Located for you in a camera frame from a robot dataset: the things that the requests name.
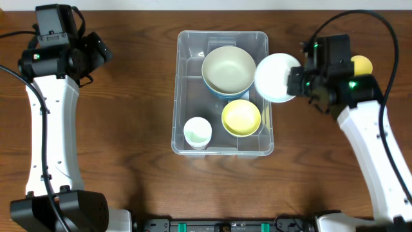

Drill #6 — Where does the white small bowl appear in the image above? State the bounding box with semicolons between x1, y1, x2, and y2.
254;53;301;103

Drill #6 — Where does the yellow cup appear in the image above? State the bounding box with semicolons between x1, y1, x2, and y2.
351;55;373;76

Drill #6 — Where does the yellow small bowl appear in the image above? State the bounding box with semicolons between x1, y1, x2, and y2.
221;99;261;137

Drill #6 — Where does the cream beige bowl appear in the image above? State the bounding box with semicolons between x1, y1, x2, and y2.
201;46;256;94

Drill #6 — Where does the cream white cup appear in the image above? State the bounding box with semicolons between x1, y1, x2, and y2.
183;117;212;143

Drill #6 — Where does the light blue cup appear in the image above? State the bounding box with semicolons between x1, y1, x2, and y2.
189;142;208;150

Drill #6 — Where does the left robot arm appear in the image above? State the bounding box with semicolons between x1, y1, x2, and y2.
10;4;133;231

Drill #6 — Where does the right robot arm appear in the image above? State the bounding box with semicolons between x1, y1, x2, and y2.
287;35;411;231

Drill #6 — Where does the clear plastic storage container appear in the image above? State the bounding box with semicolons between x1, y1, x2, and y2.
171;30;274;157

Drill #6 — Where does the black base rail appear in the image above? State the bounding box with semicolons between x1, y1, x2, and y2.
138;215;317;232

